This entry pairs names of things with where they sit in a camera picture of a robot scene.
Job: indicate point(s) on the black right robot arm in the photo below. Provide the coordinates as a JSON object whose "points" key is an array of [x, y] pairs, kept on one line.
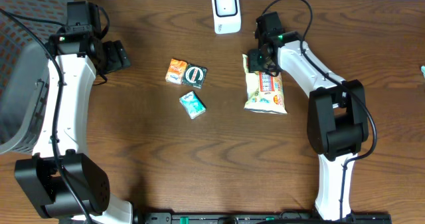
{"points": [[336, 121]]}

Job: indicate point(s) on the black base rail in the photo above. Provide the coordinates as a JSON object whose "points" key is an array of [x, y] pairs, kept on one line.
{"points": [[243, 218]]}

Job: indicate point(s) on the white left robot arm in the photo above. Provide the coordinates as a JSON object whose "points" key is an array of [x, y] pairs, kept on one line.
{"points": [[60, 180]]}

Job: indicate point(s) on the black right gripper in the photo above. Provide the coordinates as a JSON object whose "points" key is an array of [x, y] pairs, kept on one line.
{"points": [[253, 64]]}

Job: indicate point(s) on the white barcode scanner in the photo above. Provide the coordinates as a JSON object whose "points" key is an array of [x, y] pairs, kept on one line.
{"points": [[226, 16]]}

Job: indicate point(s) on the yellow snack bag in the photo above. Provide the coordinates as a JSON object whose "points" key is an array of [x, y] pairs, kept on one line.
{"points": [[265, 93]]}

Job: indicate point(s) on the dark green round-logo packet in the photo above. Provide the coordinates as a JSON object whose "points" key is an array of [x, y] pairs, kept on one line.
{"points": [[194, 76]]}

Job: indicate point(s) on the mint green snack packet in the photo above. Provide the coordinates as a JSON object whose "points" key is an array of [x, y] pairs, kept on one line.
{"points": [[423, 70]]}

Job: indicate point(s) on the grey plastic shopping basket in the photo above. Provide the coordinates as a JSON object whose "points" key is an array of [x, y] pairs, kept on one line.
{"points": [[24, 71]]}

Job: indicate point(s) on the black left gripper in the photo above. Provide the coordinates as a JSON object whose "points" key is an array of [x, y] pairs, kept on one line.
{"points": [[117, 56]]}

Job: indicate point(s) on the teal tissue pack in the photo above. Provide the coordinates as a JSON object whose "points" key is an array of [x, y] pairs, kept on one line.
{"points": [[192, 105]]}

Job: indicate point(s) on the orange tissue pack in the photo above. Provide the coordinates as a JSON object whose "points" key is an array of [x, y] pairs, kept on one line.
{"points": [[176, 71]]}

